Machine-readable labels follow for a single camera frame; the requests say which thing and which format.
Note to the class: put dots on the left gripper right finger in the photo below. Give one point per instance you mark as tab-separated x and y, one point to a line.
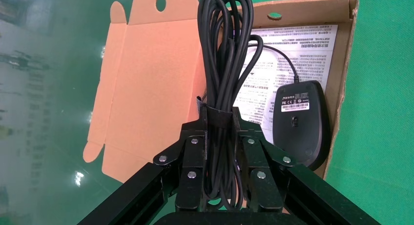
255	159

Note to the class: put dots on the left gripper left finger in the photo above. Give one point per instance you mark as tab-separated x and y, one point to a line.
190	152

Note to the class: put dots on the brown cardboard box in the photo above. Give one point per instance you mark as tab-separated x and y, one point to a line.
152	87

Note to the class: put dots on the white printed manual sheet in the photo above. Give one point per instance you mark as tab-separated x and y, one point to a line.
307	52

